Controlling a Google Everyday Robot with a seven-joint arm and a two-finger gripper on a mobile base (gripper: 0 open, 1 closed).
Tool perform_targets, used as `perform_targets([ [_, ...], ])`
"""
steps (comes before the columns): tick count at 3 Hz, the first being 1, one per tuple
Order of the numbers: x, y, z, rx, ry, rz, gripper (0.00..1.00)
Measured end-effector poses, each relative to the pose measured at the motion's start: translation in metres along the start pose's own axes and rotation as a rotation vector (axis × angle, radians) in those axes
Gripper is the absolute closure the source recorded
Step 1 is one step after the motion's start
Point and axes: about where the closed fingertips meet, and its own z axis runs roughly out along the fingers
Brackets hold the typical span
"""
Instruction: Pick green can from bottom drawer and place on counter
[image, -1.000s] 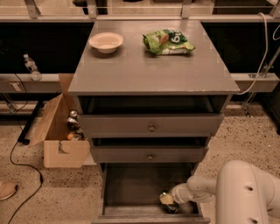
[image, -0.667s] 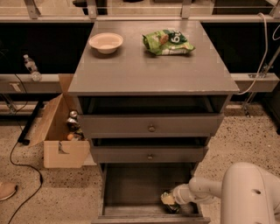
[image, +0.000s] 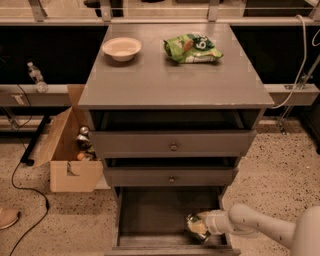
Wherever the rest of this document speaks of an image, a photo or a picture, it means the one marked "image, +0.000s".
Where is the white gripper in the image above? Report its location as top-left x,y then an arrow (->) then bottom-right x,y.
188,210 -> 232,235

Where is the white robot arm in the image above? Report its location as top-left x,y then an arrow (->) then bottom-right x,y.
187,204 -> 320,256

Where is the grey bottom drawer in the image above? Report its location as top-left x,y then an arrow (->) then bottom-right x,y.
105,186 -> 241,256

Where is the grey drawer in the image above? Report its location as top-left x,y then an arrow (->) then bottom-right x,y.
90,110 -> 256,158
105,157 -> 238,187
105,186 -> 241,256

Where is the grey middle drawer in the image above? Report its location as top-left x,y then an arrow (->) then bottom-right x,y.
105,157 -> 238,187

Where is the grey drawer cabinet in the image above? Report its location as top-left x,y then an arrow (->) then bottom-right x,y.
78,23 -> 275,256

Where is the grey top drawer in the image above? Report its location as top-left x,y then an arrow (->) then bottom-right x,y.
90,110 -> 256,158

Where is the silver can in box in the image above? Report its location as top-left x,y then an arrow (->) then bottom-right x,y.
76,126 -> 91,150

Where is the orange ball in box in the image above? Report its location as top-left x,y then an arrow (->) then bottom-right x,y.
76,152 -> 85,161

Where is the cardboard box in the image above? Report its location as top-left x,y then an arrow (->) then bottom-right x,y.
34,84 -> 109,192

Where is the green chip bag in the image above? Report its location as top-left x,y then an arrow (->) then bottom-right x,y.
163,33 -> 223,64

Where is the white bowl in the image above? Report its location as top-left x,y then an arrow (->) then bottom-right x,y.
102,37 -> 142,62

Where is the tan shoe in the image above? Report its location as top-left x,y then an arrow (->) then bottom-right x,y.
0,208 -> 19,230

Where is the black floor cable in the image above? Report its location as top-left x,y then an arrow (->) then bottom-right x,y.
7,84 -> 50,256

